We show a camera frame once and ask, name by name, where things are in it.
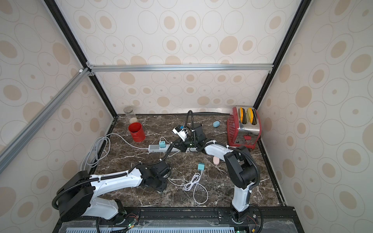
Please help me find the blue earbud case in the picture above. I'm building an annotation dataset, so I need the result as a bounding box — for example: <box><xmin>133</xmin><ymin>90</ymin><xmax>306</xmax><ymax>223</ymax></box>
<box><xmin>213</xmin><ymin>121</ymin><xmax>220</xmax><ymax>128</ymax></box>

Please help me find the white usb cable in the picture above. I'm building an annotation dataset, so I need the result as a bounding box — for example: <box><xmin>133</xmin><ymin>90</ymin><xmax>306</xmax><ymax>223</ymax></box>
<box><xmin>159</xmin><ymin>136</ymin><xmax>181</xmax><ymax>158</ymax></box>
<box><xmin>167</xmin><ymin>170</ymin><xmax>209</xmax><ymax>204</ymax></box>

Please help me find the pink earbud case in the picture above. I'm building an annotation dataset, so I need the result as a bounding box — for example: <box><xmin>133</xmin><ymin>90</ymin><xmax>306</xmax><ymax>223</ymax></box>
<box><xmin>213</xmin><ymin>156</ymin><xmax>220</xmax><ymax>165</ymax></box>

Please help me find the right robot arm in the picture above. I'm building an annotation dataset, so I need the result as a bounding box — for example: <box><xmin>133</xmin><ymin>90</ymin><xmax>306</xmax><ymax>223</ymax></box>
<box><xmin>165</xmin><ymin>110</ymin><xmax>260</xmax><ymax>223</ymax></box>

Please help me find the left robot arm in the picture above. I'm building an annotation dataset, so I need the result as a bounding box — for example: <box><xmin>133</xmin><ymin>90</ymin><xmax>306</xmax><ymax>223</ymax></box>
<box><xmin>51</xmin><ymin>158</ymin><xmax>172</xmax><ymax>223</ymax></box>

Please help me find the red silver toaster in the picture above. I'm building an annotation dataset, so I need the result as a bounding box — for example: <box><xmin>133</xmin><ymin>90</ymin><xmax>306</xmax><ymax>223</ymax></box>
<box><xmin>227</xmin><ymin>106</ymin><xmax>262</xmax><ymax>149</ymax></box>

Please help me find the red metal cup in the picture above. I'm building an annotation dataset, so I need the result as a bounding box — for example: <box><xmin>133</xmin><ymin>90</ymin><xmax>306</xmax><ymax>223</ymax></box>
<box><xmin>128</xmin><ymin>122</ymin><xmax>146</xmax><ymax>143</ymax></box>

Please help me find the clear glass jar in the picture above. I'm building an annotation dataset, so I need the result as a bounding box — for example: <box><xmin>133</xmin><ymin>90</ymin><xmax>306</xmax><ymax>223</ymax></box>
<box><xmin>123</xmin><ymin>106</ymin><xmax>138</xmax><ymax>124</ymax></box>

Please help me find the power strip white cord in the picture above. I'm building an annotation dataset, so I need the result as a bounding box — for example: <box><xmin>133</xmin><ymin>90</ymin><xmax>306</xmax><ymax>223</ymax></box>
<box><xmin>79</xmin><ymin>132</ymin><xmax>150</xmax><ymax>175</ymax></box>

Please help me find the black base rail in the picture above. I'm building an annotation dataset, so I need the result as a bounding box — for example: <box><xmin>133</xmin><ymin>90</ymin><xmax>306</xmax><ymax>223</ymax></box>
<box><xmin>53</xmin><ymin>206</ymin><xmax>304</xmax><ymax>233</ymax></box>

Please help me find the horizontal aluminium rail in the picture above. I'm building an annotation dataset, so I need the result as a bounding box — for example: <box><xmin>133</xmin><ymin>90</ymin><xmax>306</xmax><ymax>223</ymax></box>
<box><xmin>87</xmin><ymin>62</ymin><xmax>274</xmax><ymax>72</ymax></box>

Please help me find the diagonal aluminium rail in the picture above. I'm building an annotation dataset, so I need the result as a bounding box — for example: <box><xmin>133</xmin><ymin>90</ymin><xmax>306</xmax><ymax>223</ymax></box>
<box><xmin>1</xmin><ymin>68</ymin><xmax>89</xmax><ymax>172</ymax></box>

